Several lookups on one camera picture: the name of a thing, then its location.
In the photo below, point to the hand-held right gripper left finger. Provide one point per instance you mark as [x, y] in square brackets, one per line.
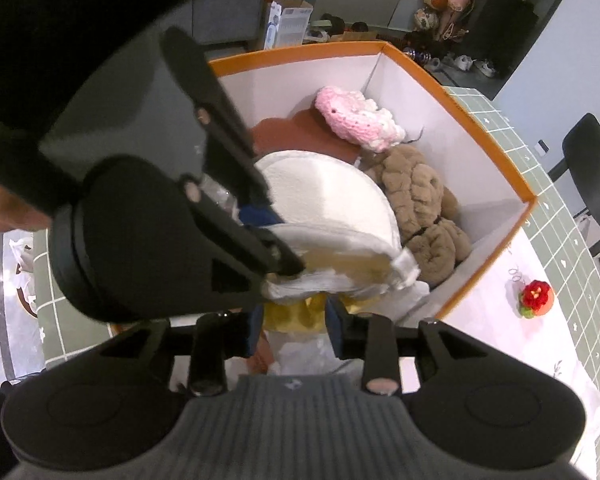
[256, 332]

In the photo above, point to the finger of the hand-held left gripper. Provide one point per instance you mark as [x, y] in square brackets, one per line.
[215, 110]
[250, 245]

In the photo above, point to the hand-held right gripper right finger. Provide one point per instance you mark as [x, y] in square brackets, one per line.
[335, 330]

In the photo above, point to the yellow soft toy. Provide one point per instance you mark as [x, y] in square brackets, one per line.
[300, 315]

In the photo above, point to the cream plush cloth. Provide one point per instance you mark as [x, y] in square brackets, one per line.
[330, 200]

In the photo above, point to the pink crochet hat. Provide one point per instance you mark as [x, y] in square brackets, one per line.
[350, 115]

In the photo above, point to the brown curly plush toy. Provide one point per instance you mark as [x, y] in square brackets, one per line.
[420, 195]

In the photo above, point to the orange cardboard box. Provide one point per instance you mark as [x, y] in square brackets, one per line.
[485, 135]

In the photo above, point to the person's left hand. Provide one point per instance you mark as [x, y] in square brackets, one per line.
[10, 212]

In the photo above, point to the white carton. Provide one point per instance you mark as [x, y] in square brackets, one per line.
[286, 24]

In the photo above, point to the white printed table mat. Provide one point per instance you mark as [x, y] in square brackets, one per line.
[480, 310]

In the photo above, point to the orange knitted ball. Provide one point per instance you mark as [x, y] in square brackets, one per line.
[536, 300]

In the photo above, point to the green checked tablecloth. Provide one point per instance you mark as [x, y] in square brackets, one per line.
[555, 240]

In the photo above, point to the white shoe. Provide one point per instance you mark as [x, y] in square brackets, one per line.
[484, 68]
[462, 62]

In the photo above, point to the black cabinet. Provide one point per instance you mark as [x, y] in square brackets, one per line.
[505, 20]

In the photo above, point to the black chair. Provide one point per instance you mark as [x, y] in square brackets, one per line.
[595, 170]

